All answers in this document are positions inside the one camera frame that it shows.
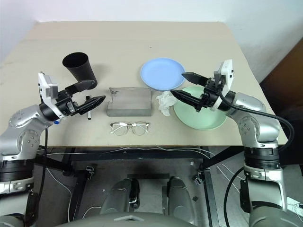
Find black frame clamp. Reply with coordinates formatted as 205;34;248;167
193;172;205;185
86;166;96;181

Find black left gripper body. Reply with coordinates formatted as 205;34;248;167
55;88;81;117

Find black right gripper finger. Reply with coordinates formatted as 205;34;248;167
181;71;210;86
170;90;202;110

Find black and white marker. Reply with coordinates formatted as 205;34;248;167
85;94;92;121

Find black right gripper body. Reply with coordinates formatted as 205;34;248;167
195;78;224;112

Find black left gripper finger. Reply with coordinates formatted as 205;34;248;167
77;95;107;116
65;79;98;96

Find blue plate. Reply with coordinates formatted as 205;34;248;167
140;57;186;92

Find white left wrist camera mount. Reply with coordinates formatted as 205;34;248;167
37;72;65;119

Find green plate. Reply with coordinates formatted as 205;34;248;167
173;86;229;131

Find dark grey rounded shape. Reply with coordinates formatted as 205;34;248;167
100;178;140;216
167;176;197;225

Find black pen cup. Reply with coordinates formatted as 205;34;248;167
62;52;98;90

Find black table frame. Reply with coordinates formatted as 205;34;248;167
33;146;247;227

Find grey robot torso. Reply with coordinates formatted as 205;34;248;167
56;211;197;227

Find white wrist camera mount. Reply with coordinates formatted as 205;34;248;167
210;59;235;111
37;72;65;119

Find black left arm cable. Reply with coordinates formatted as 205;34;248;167
35;126;49;213

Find grey glasses case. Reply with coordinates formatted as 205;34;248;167
106;87;152;118

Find thin white wire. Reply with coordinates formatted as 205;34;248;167
46;146;215;158
47;168;103;218
216;162;246;197

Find clear-framed glasses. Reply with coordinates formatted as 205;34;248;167
109;121;151;137

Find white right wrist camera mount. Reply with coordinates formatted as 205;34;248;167
210;59;235;111

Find brown cabinet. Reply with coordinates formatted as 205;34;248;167
259;37;303;147

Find white tissue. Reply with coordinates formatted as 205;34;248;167
155;91;178;117

